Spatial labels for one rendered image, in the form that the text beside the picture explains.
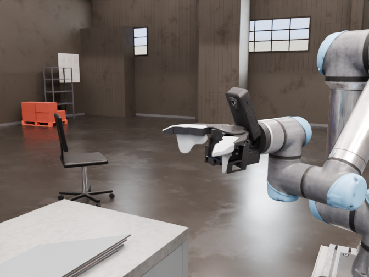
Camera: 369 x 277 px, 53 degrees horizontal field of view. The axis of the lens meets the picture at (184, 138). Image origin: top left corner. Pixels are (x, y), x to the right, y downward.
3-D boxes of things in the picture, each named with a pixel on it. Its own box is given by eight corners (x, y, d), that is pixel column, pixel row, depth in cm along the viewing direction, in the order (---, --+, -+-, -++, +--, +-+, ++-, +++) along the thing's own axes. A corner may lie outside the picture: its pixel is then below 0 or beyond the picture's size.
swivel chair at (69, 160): (88, 189, 506) (85, 109, 487) (125, 200, 466) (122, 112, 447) (43, 204, 451) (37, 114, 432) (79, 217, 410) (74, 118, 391)
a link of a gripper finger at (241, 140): (241, 152, 65) (248, 139, 74) (242, 144, 65) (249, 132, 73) (216, 148, 67) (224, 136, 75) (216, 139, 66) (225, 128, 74)
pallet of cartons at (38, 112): (42, 121, 1228) (40, 100, 1216) (68, 123, 1175) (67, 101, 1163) (20, 124, 1153) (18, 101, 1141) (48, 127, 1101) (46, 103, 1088)
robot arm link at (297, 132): (313, 152, 87) (315, 116, 85) (284, 159, 80) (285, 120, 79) (285, 147, 93) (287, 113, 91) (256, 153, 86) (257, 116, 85)
